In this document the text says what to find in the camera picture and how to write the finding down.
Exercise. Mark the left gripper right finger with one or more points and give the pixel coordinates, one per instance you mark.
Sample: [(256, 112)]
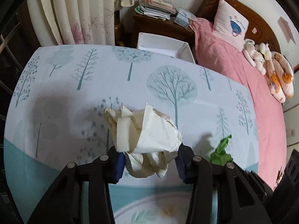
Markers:
[(192, 168)]

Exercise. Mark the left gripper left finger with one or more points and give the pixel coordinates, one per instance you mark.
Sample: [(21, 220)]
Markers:
[(113, 164)]

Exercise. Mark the green paper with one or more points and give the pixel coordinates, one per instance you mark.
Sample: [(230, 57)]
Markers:
[(219, 156)]

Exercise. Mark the cream paper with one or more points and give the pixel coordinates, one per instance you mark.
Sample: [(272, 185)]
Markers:
[(148, 138)]

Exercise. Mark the tree-print tablecloth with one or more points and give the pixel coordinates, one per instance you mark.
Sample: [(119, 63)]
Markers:
[(73, 102)]

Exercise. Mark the pink bed blanket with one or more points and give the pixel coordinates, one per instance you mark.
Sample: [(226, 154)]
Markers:
[(213, 53)]

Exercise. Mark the white open box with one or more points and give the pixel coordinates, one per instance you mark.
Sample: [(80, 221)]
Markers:
[(165, 46)]

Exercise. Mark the white plush toy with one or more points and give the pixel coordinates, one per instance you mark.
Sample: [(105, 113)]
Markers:
[(257, 54)]

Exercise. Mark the wooden nightstand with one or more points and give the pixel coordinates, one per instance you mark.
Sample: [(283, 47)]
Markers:
[(157, 26)]

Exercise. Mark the pink embroidered pillow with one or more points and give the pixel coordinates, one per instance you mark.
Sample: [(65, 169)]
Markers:
[(230, 26)]

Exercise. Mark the small light-blue box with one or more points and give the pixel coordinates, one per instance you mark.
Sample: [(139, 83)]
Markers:
[(181, 20)]

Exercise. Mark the wooden headboard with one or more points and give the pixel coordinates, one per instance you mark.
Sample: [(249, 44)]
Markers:
[(258, 29)]

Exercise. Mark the cream floral curtain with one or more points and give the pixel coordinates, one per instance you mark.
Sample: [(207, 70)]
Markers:
[(69, 22)]

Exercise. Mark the stack of books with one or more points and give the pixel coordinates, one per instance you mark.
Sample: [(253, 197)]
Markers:
[(159, 9)]

